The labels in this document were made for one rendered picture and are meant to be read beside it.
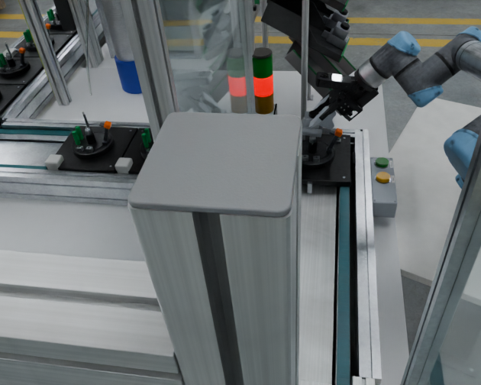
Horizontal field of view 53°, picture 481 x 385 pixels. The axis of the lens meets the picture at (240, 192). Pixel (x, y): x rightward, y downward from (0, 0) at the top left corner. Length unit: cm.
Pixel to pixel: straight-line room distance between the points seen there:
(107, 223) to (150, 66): 109
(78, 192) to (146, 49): 117
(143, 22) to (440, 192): 129
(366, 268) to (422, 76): 51
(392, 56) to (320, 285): 61
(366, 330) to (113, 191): 89
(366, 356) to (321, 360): 10
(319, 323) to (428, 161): 79
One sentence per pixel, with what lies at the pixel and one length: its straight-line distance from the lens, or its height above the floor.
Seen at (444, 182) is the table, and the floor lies 86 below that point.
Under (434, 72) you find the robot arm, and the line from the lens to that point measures 134.
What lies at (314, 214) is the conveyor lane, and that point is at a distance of 143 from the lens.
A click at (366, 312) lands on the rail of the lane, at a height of 95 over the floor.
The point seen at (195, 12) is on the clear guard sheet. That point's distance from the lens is 72.
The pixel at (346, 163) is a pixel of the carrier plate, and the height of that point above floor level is 97.
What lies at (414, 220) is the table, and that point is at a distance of 154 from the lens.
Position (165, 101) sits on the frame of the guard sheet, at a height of 165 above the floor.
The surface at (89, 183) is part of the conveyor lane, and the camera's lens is 162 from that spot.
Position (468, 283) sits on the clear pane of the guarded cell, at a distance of 58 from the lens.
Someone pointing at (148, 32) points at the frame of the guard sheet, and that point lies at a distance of 52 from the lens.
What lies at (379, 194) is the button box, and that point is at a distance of 145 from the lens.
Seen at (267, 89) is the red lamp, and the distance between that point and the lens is 119.
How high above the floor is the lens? 193
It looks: 42 degrees down
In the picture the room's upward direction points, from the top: 6 degrees counter-clockwise
